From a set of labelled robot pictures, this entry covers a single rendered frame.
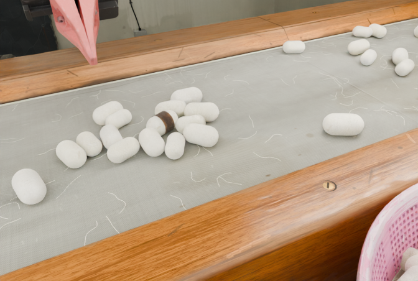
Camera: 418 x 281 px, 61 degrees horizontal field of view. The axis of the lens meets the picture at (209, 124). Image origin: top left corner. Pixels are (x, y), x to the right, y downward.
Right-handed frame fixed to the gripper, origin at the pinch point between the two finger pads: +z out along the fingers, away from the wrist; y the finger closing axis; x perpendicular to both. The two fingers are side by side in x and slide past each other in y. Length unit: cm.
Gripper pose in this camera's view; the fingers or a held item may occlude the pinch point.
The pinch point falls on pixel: (91, 55)
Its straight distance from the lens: 38.6
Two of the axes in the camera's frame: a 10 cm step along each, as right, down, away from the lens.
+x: -2.3, 3.8, 9.0
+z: 3.7, 8.9, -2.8
